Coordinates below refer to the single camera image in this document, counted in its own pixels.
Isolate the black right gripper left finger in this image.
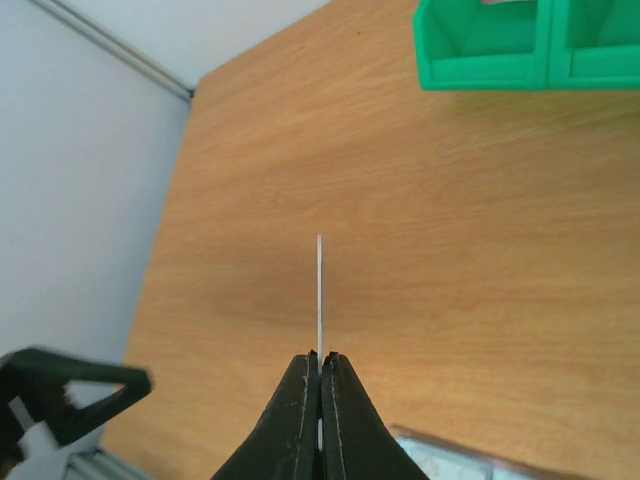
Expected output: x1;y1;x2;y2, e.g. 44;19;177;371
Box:
214;352;320;480

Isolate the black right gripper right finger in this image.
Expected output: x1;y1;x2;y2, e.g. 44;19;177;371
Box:
321;352;425;480

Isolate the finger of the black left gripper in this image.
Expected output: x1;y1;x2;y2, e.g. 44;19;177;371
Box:
1;347;152;448

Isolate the white magnetic stripe card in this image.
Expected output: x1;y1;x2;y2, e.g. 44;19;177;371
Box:
316;234;324;371

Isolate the green two-compartment bin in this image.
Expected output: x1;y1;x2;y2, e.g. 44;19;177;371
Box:
412;0;639;91

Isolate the aluminium front rail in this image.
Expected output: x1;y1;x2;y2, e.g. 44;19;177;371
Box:
62;449;153;480

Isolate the left aluminium frame post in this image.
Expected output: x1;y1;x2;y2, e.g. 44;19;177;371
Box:
30;0;195;103

